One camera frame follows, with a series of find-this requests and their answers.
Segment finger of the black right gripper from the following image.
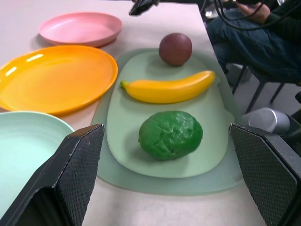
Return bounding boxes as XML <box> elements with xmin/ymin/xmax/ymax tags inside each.
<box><xmin>128</xmin><ymin>0</ymin><xmax>158</xmax><ymax>16</ymax></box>

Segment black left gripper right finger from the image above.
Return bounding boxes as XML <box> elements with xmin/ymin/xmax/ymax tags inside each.
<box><xmin>229</xmin><ymin>122</ymin><xmax>301</xmax><ymax>226</ymax></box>

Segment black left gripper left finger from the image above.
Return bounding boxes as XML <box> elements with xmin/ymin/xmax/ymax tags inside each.
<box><xmin>0</xmin><ymin>123</ymin><xmax>105</xmax><ymax>226</ymax></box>

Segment light green plate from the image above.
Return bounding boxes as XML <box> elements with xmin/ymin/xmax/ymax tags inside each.
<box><xmin>0</xmin><ymin>111</ymin><xmax>75</xmax><ymax>215</ymax></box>

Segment purple round fruit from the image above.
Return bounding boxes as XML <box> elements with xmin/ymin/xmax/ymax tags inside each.
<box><xmin>158</xmin><ymin>32</ymin><xmax>193</xmax><ymax>67</ymax></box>

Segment pink plate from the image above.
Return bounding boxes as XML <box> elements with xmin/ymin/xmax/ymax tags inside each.
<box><xmin>38</xmin><ymin>12</ymin><xmax>124</xmax><ymax>48</ymax></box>

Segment orange plate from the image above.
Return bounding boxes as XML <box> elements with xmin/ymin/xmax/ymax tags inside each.
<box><xmin>0</xmin><ymin>45</ymin><xmax>119</xmax><ymax>116</ymax></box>

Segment green bumpy avocado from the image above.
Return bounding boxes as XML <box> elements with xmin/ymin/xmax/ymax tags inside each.
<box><xmin>138</xmin><ymin>110</ymin><xmax>204</xmax><ymax>161</ymax></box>

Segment person's bare hand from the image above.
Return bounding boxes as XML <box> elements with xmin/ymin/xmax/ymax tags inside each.
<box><xmin>237</xmin><ymin>2</ymin><xmax>271</xmax><ymax>24</ymax></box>

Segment black robot body part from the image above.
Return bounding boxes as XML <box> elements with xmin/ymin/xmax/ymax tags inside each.
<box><xmin>281</xmin><ymin>113</ymin><xmax>301</xmax><ymax>148</ymax></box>

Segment silver robot body part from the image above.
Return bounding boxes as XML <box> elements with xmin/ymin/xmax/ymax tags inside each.
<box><xmin>242</xmin><ymin>107</ymin><xmax>291</xmax><ymax>135</ymax></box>

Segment pale green oblong tray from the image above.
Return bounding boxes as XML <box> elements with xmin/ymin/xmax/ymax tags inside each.
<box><xmin>90</xmin><ymin>48</ymin><xmax>244</xmax><ymax>196</ymax></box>

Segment black metal chair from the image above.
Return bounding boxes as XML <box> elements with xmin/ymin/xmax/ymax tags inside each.
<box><xmin>231</xmin><ymin>65</ymin><xmax>301</xmax><ymax>114</ymax></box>

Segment yellow banana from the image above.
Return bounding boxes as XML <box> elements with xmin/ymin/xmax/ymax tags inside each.
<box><xmin>120</xmin><ymin>70</ymin><xmax>216</xmax><ymax>105</ymax></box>

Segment seated person's jeans legs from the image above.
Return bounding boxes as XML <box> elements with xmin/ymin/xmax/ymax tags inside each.
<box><xmin>206</xmin><ymin>9</ymin><xmax>301</xmax><ymax>83</ymax></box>

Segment black cable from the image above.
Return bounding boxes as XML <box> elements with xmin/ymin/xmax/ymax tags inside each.
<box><xmin>213</xmin><ymin>0</ymin><xmax>301</xmax><ymax>31</ymax></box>

